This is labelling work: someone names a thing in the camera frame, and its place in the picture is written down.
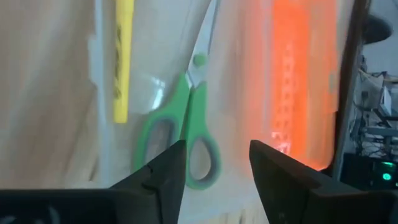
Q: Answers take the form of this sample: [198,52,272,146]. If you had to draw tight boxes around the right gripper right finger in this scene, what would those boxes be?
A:
[250,139,398,224]

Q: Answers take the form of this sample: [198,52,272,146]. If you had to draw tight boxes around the green-handled scissors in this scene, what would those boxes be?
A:
[132,0,222,191]

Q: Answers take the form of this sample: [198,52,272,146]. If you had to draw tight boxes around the black device green light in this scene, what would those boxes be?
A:
[340,152,398,190]

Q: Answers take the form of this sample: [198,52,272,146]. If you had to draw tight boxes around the yellow highlighter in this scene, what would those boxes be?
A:
[113,0,135,124]

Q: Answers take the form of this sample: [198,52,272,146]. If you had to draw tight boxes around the clear box with orange lid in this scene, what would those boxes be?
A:
[88,0,341,218]

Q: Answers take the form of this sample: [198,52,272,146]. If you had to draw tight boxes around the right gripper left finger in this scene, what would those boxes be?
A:
[0,139,187,224]

